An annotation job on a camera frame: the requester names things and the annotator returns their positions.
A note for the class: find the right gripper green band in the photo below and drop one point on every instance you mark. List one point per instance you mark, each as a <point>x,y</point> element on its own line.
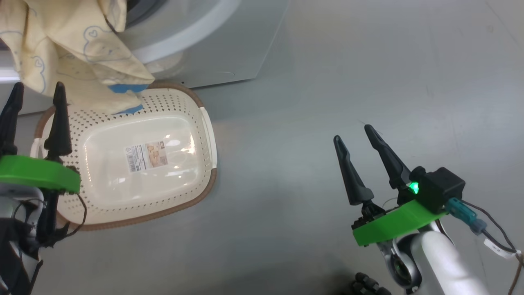
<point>393,225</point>

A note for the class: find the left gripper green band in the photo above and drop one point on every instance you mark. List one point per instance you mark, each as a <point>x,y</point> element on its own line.
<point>37,174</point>

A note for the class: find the cream garment with blue trim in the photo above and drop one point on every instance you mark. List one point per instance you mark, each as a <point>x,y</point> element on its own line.
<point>61,49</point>

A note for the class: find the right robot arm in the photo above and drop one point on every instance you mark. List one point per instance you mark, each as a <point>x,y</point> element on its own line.
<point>450,266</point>

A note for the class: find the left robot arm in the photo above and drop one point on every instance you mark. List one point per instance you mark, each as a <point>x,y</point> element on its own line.
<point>12,270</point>

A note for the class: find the white front-load washing machine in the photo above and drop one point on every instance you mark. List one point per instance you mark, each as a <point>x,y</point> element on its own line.
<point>213,41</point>

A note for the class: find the barcode label on basket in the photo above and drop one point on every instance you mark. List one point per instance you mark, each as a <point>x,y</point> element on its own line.
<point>147,157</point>

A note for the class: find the cream perforated laundry basket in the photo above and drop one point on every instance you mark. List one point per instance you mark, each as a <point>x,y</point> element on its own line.
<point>143,196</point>

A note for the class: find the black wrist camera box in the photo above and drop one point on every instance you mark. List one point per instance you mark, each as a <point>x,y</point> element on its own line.
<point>440,188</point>

